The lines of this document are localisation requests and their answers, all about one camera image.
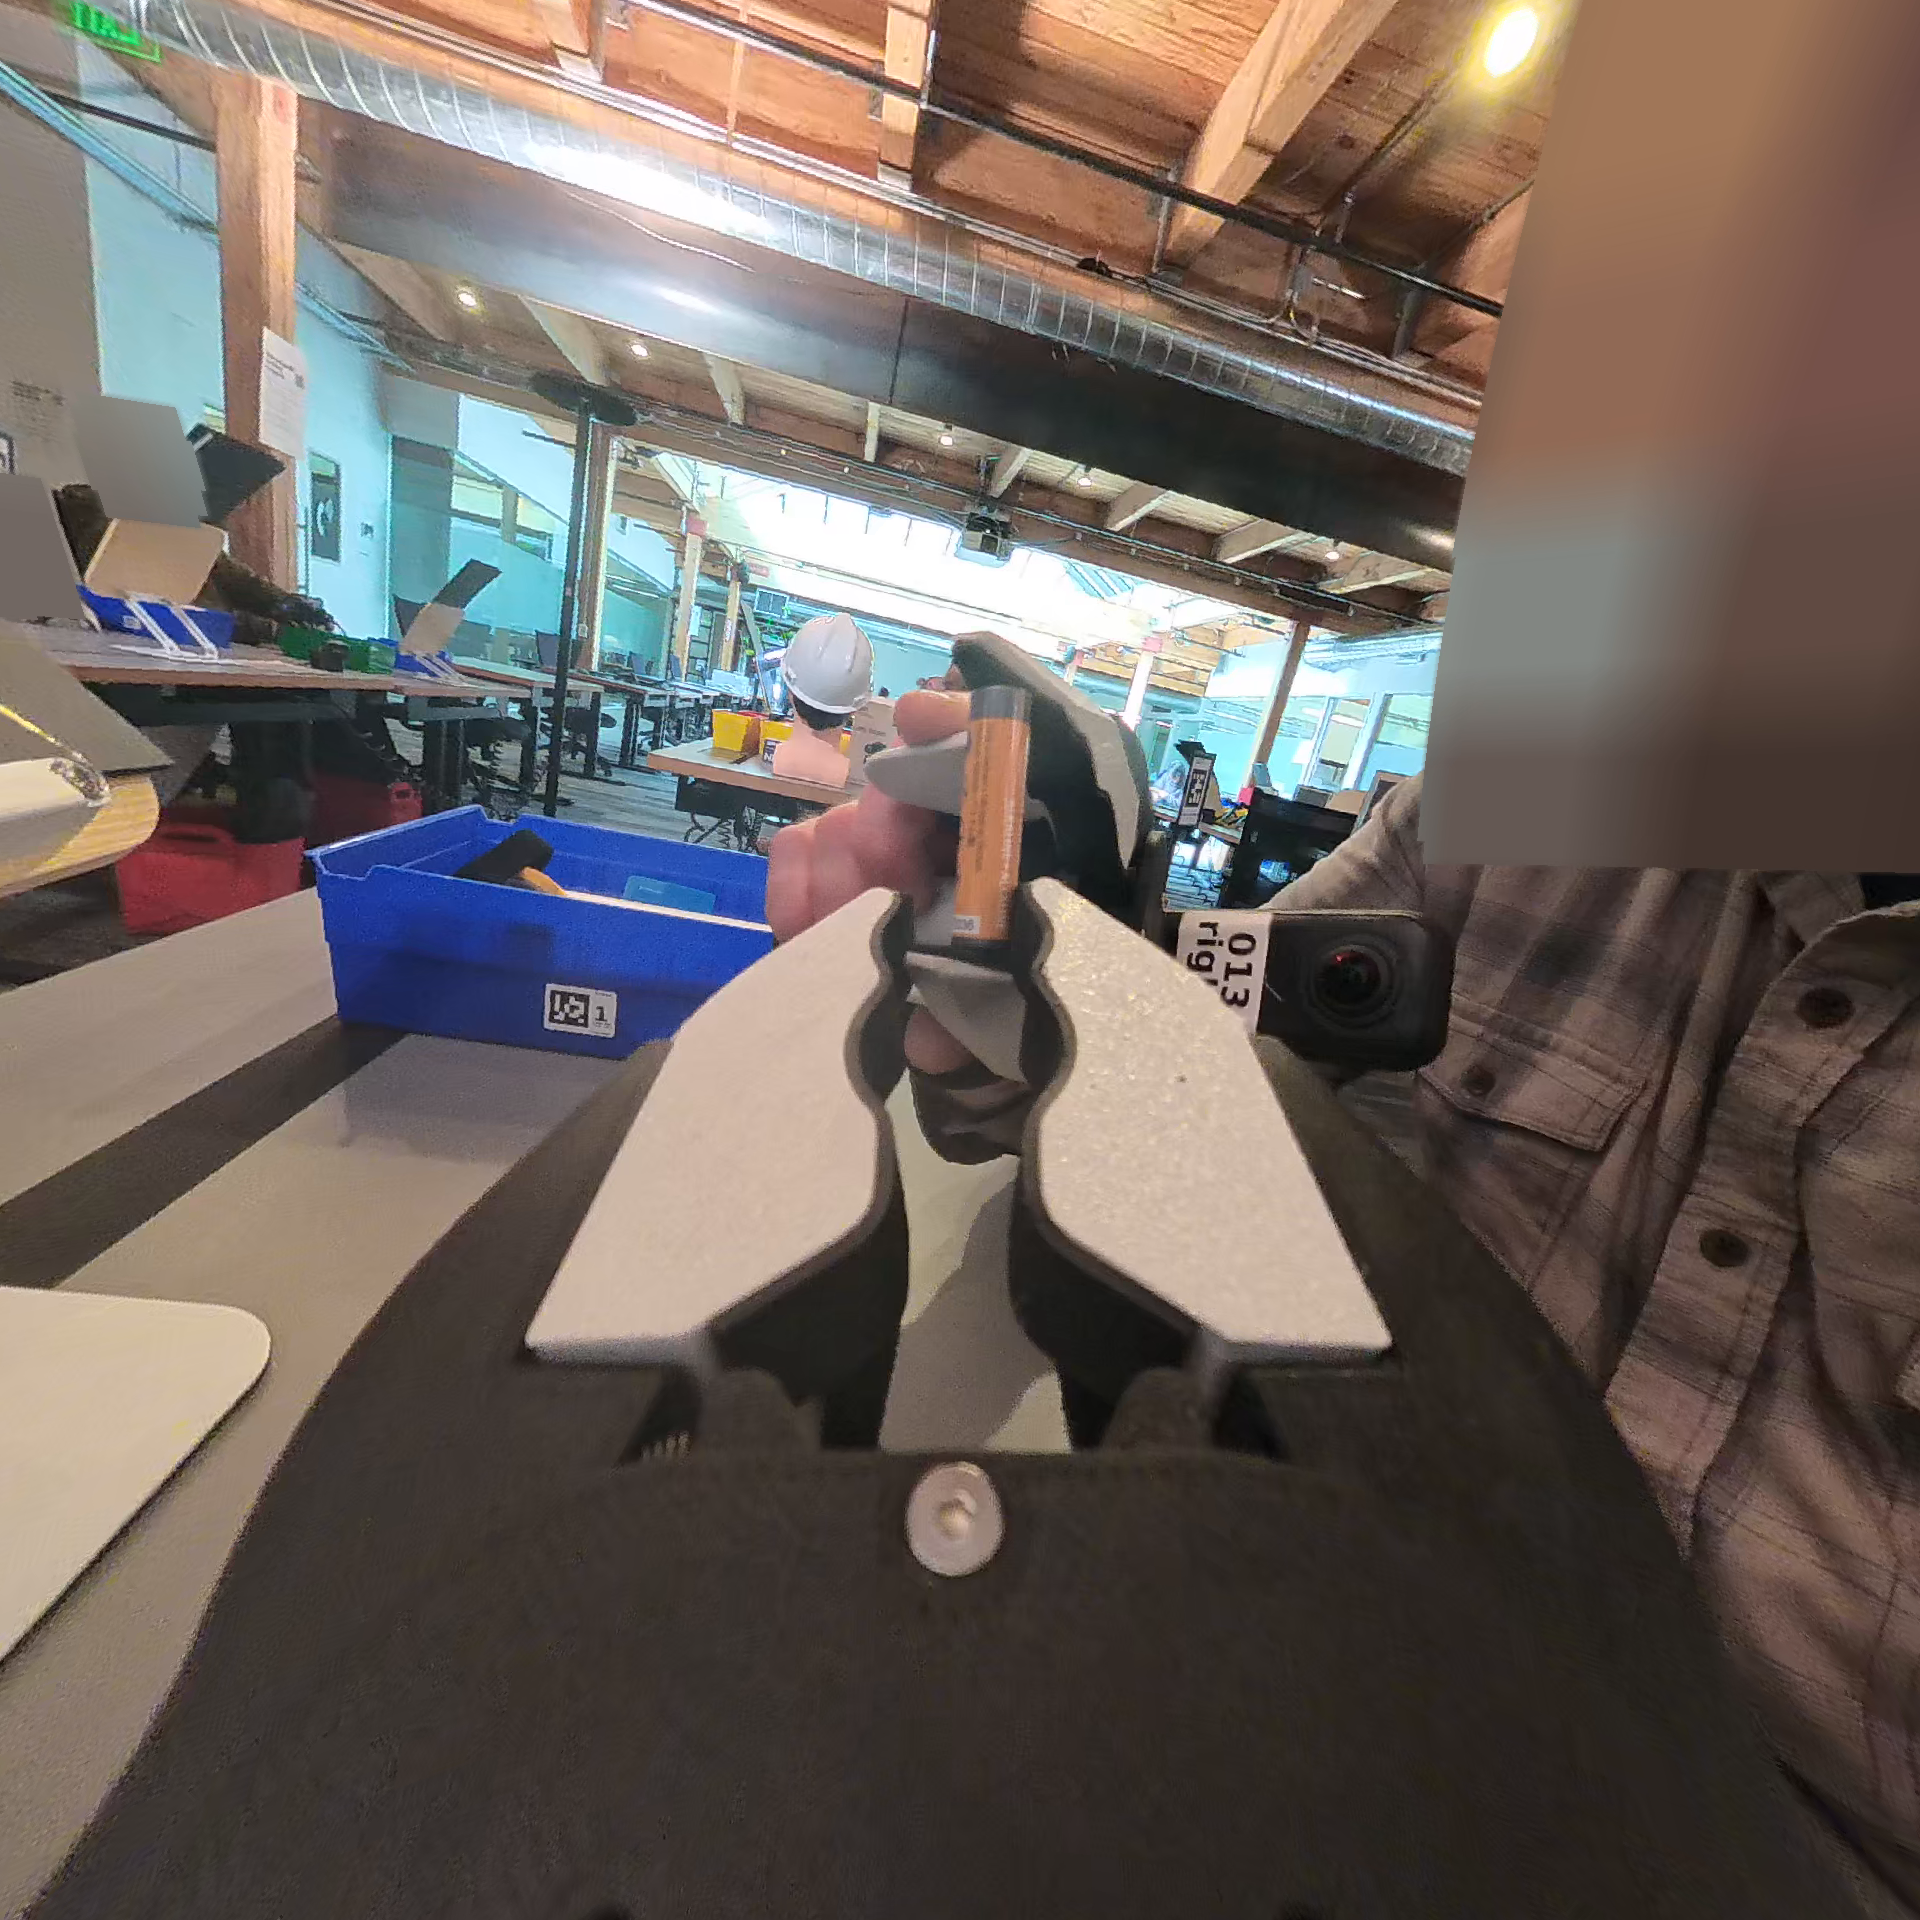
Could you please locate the red bag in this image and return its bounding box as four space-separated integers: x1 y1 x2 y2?
115 784 422 937

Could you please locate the black wood-rimmed board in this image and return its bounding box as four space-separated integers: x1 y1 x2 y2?
0 626 163 902

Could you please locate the blue plastic bin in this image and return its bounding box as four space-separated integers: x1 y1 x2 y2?
309 804 789 1056

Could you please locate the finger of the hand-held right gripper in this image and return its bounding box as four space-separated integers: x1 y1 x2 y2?
865 739 978 816
955 632 1161 917

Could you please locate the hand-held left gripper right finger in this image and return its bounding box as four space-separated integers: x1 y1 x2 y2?
1015 880 1392 1372

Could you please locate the white hard hat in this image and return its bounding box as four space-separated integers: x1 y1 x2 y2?
773 613 878 717

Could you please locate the person's right hand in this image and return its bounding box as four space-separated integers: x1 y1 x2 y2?
765 794 963 942

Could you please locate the person's plaid shirt torso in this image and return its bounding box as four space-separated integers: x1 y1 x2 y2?
1259 784 1920 1890

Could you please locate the brown battery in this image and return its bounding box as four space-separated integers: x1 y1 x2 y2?
951 684 1036 957

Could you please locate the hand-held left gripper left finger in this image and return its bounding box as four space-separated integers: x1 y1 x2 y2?
526 892 902 1356

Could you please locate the silver ventilation duct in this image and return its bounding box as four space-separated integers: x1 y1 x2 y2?
151 0 1486 483

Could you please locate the white rounded pad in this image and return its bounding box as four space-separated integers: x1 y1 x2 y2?
0 1286 271 1656

